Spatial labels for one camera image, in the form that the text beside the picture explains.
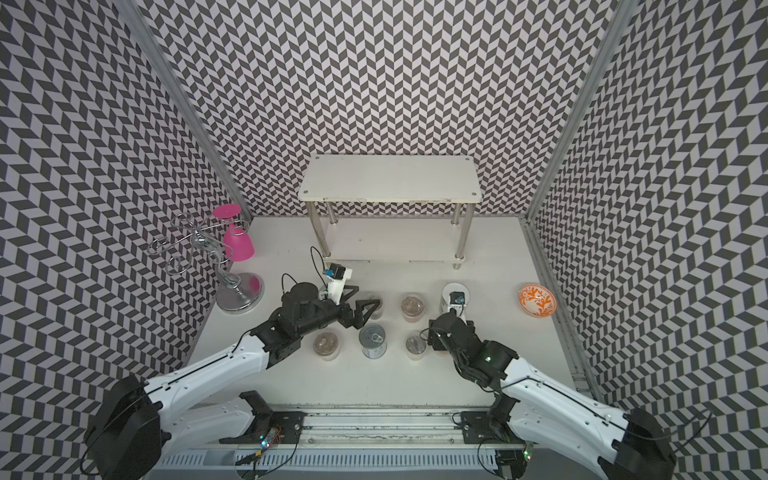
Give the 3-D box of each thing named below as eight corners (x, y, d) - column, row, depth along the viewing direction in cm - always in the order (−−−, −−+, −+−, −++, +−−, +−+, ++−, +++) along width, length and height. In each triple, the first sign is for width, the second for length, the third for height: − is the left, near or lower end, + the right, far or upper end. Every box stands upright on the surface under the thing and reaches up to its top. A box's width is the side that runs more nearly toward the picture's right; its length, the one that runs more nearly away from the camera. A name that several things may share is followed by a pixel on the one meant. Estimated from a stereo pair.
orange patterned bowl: (536, 326, 93) (543, 317, 89) (511, 300, 99) (516, 291, 94) (555, 311, 96) (563, 303, 92) (529, 287, 102) (535, 278, 98)
